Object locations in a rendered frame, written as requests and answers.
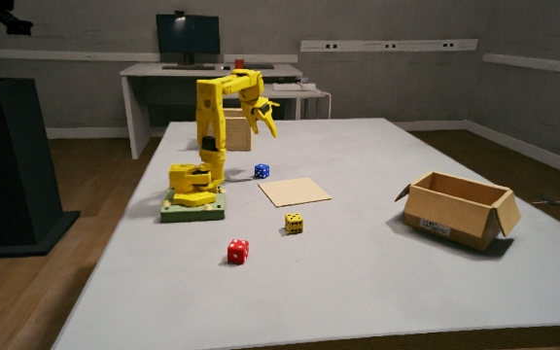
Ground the dark blue die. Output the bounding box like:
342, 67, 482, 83
255, 164, 269, 179

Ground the yellow die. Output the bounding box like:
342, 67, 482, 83
285, 213, 303, 233

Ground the red die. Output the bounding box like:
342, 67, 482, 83
227, 239, 249, 263

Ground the tan flat mat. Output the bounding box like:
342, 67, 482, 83
258, 177, 333, 208

